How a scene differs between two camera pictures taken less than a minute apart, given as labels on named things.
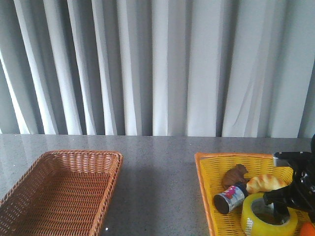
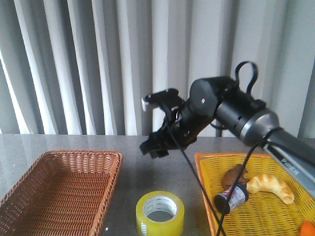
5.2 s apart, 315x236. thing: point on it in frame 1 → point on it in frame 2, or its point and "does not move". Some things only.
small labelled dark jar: [231, 197] does not move
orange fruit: [307, 229] does not move
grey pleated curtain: [228, 68] does not move
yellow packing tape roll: [253, 227] → [160, 200]
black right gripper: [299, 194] → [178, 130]
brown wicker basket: [61, 192] does not move
